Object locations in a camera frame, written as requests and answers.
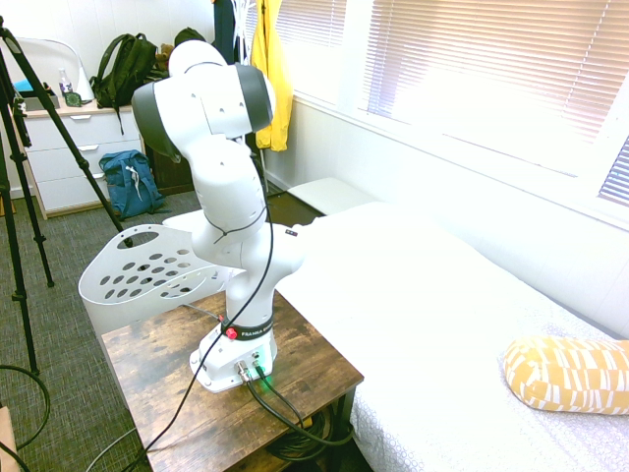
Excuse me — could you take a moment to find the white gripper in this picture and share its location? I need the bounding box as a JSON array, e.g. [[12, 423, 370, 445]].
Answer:
[[283, 222, 316, 243]]

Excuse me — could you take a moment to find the white perforated laundry basket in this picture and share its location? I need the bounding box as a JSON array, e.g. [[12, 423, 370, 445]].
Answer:
[[78, 223, 247, 340]]

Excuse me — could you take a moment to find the cream bench cushion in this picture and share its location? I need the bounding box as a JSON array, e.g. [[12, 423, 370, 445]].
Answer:
[[161, 209, 205, 235], [287, 177, 379, 216]]

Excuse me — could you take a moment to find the white circle-patterned bedspread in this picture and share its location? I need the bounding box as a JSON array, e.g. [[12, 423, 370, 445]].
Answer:
[[274, 201, 629, 472]]

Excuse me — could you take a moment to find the yellow rain jacket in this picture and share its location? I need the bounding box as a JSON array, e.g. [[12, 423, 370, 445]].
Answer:
[[250, 0, 295, 152]]

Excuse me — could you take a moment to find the blue backpack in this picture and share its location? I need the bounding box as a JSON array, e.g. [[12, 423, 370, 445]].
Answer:
[[99, 149, 166, 221]]

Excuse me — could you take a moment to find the rustic wooden side table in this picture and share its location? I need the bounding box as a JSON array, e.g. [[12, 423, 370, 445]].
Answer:
[[100, 289, 366, 472]]

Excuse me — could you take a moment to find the white slatted window blind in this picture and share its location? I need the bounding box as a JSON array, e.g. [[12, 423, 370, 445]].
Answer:
[[368, 0, 629, 145], [274, 0, 348, 49], [598, 137, 629, 207]]

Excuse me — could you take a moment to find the dark hanging garment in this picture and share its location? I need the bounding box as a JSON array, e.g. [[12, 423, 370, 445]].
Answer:
[[212, 0, 257, 66]]

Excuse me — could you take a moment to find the brown teddy bear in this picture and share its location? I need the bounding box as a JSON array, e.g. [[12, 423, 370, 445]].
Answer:
[[154, 42, 175, 71]]

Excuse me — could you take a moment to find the black backpack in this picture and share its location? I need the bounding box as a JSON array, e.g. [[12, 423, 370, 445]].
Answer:
[[89, 32, 164, 113]]

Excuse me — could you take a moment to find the white drawer dresser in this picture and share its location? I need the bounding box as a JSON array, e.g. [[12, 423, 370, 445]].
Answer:
[[19, 102, 148, 221]]

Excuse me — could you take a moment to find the white curved desk lamp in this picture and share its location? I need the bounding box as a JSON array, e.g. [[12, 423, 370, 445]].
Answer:
[[14, 37, 94, 104]]

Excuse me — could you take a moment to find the grey storage box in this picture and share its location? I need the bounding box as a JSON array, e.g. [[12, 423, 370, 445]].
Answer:
[[22, 94, 61, 113]]

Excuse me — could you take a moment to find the yellow patterned bolster pillow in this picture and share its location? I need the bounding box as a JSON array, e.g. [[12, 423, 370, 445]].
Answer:
[[503, 335, 629, 417]]

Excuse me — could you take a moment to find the light wooden board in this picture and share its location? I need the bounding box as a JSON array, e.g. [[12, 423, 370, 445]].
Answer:
[[0, 403, 19, 472]]

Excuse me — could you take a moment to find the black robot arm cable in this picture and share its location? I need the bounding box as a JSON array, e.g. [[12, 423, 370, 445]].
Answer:
[[144, 61, 276, 456]]

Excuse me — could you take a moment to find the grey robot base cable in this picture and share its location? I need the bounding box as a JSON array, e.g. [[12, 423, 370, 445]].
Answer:
[[180, 302, 223, 322]]

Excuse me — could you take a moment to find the thick black base cable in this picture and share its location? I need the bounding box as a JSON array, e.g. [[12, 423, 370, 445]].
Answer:
[[244, 378, 356, 448], [255, 366, 315, 429]]

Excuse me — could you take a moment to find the coiled black cable bundle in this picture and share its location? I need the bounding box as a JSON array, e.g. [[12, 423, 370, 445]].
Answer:
[[267, 410, 356, 463]]

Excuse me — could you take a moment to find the black camera tripod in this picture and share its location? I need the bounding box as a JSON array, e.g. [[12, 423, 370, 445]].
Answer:
[[0, 14, 127, 378]]

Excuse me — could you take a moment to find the grey floor cable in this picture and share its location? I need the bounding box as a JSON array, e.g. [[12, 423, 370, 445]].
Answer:
[[86, 425, 143, 472]]

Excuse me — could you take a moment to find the black floor cable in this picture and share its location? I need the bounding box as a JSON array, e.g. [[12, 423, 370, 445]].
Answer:
[[0, 363, 53, 472]]

